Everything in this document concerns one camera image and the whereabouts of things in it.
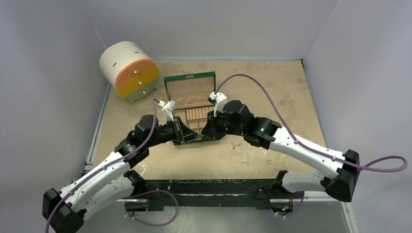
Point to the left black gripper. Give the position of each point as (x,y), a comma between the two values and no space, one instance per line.
(181,131)

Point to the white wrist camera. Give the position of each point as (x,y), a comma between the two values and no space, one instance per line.
(218,100)
(168,108)

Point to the green removable jewelry tray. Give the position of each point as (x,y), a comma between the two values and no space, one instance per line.
(194,118)

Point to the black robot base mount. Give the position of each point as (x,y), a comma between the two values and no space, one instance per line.
(262,194)

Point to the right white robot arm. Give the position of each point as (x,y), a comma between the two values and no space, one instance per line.
(332,174)

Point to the green jewelry box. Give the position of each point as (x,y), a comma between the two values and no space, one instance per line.
(190,90)

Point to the round three-drawer jewelry cabinet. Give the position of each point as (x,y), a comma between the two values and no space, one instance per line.
(129,70)

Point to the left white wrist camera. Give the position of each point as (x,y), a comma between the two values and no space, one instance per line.
(168,108)

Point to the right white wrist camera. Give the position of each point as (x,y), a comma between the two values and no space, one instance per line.
(218,100)

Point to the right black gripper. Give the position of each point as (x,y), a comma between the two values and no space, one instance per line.
(213,125)

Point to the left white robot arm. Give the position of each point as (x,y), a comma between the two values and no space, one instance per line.
(66,210)

